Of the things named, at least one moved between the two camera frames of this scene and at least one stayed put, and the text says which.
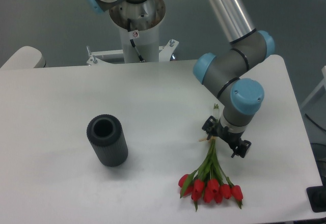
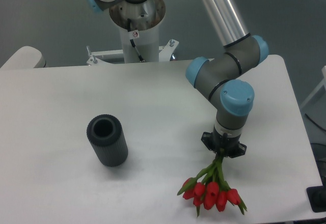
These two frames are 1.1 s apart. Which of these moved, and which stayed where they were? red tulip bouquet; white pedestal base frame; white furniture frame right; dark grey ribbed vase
Moved: red tulip bouquet
Stayed: dark grey ribbed vase; white pedestal base frame; white furniture frame right
